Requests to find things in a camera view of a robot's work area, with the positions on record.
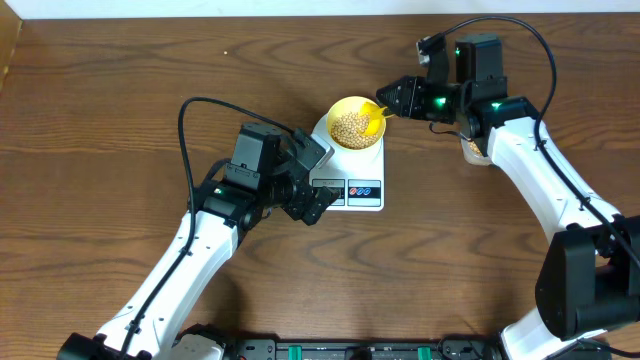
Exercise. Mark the pale yellow bowl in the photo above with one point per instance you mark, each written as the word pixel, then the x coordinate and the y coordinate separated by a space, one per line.
pixel 346 105

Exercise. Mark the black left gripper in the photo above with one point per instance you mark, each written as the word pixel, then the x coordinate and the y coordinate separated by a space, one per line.
pixel 296 206

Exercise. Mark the clear plastic container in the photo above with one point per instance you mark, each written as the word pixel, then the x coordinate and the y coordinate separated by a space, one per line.
pixel 473 155

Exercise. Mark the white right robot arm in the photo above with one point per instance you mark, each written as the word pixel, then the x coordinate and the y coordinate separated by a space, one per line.
pixel 589 280

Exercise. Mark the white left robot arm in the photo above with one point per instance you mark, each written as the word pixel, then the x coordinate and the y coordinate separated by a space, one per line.
pixel 217 220

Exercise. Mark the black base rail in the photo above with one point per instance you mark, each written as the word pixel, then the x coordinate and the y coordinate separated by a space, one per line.
pixel 199 347

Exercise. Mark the yellow measuring scoop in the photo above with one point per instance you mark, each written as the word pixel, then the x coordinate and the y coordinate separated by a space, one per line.
pixel 376 118

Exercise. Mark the soybeans in bowl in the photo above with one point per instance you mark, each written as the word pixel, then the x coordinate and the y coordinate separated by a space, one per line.
pixel 349 131

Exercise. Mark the white digital kitchen scale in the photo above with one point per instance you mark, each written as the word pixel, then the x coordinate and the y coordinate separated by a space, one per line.
pixel 357 175

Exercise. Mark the soybeans pile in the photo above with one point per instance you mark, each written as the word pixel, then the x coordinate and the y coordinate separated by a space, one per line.
pixel 475 149

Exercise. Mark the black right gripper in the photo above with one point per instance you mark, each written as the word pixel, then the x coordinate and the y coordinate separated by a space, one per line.
pixel 410 88

